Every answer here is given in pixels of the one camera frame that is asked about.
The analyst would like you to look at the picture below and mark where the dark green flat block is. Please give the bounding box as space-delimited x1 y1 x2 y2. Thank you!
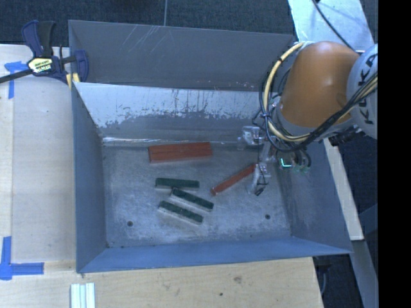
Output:
169 187 215 212
157 200 205 226
154 176 200 193

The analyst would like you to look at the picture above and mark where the pale wood flat board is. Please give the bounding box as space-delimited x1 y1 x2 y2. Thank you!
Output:
10 74 78 264

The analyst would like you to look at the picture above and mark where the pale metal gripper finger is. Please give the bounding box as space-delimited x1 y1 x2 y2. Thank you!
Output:
247 162 271 196
238 125 267 150

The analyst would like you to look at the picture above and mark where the grey metal bin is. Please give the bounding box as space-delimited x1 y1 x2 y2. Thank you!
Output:
67 19 354 274

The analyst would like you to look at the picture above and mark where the wide red-brown flat block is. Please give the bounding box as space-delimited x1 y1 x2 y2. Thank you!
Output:
147 141 214 164

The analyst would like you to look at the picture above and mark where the narrow red-brown flat block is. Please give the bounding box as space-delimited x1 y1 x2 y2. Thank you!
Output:
209 163 258 196

